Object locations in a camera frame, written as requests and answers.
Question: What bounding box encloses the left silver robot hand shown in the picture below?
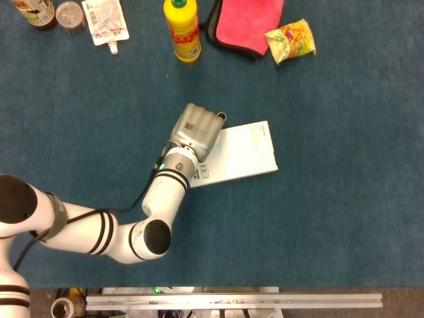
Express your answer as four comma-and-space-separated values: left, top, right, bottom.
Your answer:
168, 103, 228, 163

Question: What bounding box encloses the yellow plastic bottle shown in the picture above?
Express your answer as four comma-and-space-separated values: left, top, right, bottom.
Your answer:
163, 0, 202, 64

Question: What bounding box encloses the pink cloth with black trim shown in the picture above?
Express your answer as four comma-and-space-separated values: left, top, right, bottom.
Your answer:
204, 0, 285, 62

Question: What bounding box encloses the brown tape roll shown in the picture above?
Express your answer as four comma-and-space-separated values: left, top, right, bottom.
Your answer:
50, 297, 86, 318

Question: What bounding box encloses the blue felt table cover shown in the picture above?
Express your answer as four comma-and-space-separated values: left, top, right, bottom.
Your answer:
0, 0, 424, 288

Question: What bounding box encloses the small clear lidded jar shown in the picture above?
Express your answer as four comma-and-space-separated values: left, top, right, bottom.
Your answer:
55, 1, 87, 34

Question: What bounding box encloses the aluminium profile rail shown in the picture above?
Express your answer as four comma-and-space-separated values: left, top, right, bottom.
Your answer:
85, 292, 384, 311

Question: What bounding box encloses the white flat cardboard box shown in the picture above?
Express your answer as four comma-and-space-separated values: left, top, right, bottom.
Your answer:
189, 120, 279, 189

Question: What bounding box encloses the brown sauce bottle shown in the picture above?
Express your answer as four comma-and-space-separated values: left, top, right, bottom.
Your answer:
9, 0, 58, 32

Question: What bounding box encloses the yellow snack bag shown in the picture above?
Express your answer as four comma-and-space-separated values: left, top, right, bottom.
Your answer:
264, 18, 317, 66

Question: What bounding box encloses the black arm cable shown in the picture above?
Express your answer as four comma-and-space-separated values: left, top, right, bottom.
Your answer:
12, 158, 166, 271

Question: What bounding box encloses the white spout pouch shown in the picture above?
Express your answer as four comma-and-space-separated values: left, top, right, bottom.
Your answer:
81, 0, 131, 56

